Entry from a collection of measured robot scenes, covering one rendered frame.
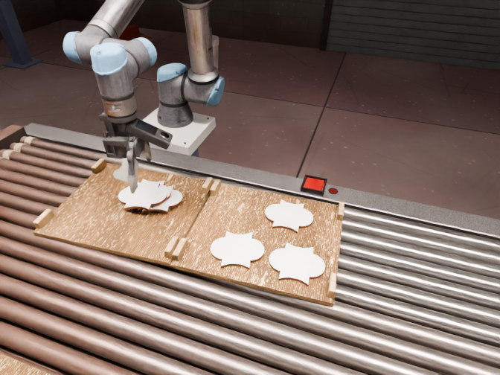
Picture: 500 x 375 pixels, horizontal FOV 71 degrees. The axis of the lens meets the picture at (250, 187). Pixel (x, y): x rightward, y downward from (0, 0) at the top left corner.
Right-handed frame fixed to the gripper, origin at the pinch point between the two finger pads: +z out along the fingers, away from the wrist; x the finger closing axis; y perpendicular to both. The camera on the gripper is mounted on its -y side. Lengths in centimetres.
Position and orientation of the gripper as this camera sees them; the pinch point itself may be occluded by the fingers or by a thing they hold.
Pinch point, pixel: (144, 177)
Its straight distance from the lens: 102.8
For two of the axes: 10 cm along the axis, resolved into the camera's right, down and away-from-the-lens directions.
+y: -10.0, -0.5, 0.4
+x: -0.7, 6.2, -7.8
